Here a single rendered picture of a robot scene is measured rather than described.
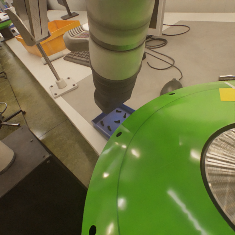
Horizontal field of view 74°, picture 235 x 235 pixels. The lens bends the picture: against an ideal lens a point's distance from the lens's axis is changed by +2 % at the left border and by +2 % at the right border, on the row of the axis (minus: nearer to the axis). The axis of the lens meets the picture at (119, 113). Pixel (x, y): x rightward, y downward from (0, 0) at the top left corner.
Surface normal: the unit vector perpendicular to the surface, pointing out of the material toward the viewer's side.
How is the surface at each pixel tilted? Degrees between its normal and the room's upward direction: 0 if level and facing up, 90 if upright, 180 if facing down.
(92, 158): 0
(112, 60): 100
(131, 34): 116
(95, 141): 0
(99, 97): 72
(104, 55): 96
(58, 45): 94
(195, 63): 0
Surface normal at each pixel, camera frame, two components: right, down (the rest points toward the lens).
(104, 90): -0.40, 0.82
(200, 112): -0.28, -0.78
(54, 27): 0.67, 0.32
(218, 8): -0.76, 0.56
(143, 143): -0.47, -0.73
